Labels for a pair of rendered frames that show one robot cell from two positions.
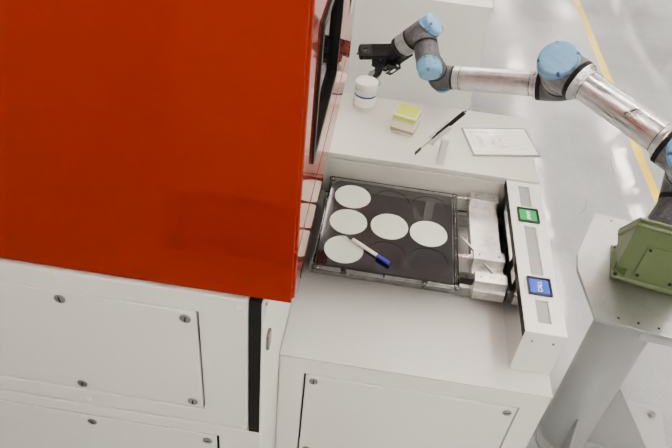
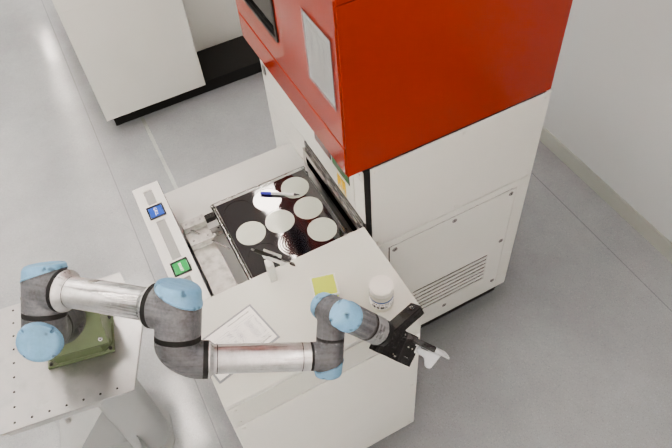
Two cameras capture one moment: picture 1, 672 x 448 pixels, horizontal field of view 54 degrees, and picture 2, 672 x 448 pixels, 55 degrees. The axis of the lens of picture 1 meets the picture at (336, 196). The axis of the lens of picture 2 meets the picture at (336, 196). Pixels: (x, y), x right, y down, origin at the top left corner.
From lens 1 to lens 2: 2.76 m
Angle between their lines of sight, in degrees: 88
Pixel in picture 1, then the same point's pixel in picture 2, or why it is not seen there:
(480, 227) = (220, 271)
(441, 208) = (254, 261)
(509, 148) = (222, 337)
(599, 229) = (127, 368)
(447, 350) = (206, 194)
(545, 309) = (149, 201)
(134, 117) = not seen: outside the picture
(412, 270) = (244, 199)
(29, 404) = not seen: hidden behind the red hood
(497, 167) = (223, 304)
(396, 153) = (311, 262)
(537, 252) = (165, 240)
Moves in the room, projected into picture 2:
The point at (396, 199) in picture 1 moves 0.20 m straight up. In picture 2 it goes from (291, 247) to (283, 209)
